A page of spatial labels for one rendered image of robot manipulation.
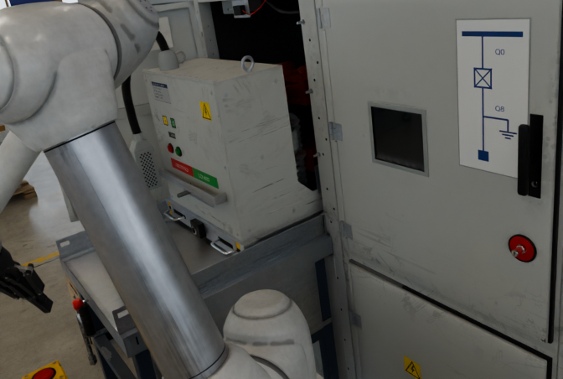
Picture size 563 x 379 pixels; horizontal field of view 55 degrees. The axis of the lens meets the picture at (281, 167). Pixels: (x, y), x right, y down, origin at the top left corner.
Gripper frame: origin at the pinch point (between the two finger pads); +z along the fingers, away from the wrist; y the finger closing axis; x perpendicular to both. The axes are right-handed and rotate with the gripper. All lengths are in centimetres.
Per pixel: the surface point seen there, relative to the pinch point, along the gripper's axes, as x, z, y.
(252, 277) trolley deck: -13, 28, -45
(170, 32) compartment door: -102, -3, -24
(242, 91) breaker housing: -46, -11, -55
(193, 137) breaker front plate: -49, 3, -35
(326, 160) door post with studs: -40, 16, -72
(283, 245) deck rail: -25, 31, -54
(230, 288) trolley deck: -9.5, 24.8, -39.7
